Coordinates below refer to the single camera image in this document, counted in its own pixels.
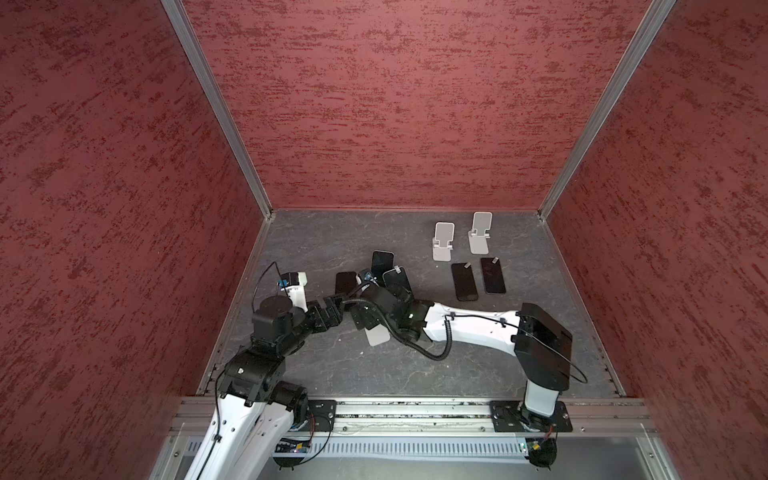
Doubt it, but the black phone with tag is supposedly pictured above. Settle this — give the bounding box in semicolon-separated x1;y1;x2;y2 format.
382;266;413;301
451;263;479;302

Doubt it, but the white phone stand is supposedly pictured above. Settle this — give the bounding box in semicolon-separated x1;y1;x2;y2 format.
468;212;493;255
432;222;455;262

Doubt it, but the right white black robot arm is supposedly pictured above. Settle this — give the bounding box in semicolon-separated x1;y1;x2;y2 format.
339;283;588;435

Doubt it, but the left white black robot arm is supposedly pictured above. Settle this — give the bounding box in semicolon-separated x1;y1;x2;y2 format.
186;272;348;479

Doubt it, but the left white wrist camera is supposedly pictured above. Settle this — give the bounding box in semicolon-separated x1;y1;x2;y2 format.
280;272;308;312

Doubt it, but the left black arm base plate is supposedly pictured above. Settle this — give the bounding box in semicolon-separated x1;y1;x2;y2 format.
298;399;338;433

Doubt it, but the aluminium front rail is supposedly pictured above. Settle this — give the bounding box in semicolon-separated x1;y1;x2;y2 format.
173;395;655;438

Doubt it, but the left circuit board with wires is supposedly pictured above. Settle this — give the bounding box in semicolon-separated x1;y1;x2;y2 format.
272;431;332;470

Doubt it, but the circuit board with wires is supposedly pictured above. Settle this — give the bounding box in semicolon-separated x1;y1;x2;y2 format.
272;431;332;470
526;425;558;470

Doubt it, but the white slotted cable duct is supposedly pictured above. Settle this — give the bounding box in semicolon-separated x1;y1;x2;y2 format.
185;436;532;463

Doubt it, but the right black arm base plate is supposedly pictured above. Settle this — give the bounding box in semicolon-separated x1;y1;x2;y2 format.
489;400;573;434

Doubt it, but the right circuit board with wires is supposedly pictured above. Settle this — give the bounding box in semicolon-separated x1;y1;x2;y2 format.
526;425;558;470

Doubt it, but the left aluminium corner post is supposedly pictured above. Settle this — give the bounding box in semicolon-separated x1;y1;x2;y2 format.
160;0;275;221

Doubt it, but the aluminium corner post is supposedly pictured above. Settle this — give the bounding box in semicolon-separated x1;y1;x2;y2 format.
160;0;275;221
538;0;676;223

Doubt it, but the right aluminium corner post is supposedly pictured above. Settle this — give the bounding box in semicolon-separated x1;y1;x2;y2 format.
538;0;676;223

